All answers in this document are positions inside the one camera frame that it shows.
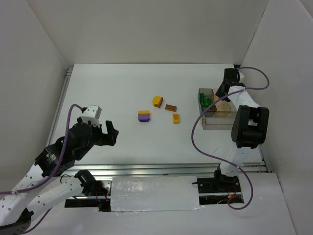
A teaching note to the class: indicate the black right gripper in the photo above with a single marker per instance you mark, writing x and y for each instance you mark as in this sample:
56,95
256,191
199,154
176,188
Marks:
228,81

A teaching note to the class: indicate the purple round lego brick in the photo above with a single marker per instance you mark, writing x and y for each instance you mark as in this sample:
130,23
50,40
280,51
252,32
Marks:
143,117

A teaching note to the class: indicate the yellow round lego brick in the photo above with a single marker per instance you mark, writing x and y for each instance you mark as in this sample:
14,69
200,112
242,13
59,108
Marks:
155,100

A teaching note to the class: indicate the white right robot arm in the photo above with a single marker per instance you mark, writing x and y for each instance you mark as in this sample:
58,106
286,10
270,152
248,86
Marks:
250,124

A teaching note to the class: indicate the yellow curved lego brick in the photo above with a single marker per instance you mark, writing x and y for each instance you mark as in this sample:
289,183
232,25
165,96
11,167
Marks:
176,118

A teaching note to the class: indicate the clear transparent bin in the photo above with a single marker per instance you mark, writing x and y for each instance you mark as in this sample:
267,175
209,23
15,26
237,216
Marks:
216,123

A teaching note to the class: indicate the brown flat lego brick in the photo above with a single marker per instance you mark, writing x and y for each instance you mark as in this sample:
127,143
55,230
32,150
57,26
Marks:
169,107

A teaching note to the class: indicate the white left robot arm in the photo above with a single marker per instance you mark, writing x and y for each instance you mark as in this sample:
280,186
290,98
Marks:
25,202

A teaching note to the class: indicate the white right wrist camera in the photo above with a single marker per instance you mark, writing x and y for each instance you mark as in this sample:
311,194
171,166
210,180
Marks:
240,76

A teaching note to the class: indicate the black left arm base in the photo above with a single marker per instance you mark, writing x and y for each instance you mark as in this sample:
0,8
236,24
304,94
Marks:
89,185

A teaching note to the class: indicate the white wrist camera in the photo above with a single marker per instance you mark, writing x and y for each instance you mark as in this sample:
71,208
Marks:
91,115
240,76

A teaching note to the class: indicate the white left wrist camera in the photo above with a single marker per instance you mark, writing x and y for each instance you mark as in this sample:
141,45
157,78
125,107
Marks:
91,115

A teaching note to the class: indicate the white foil board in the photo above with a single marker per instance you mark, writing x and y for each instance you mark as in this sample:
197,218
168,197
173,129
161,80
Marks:
166,193

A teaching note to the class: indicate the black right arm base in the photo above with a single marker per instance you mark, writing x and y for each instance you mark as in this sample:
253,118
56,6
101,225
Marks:
218,184

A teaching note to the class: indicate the brown flat lego plate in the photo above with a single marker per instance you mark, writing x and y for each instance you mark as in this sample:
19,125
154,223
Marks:
160,102

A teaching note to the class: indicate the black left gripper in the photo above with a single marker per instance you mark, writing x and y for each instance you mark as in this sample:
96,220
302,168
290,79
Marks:
103,136

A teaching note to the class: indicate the yellow rectangular lego brick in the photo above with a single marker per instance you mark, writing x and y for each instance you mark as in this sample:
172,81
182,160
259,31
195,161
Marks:
144,112

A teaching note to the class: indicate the green lego brick in bin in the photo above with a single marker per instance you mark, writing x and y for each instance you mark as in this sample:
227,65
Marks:
202,103

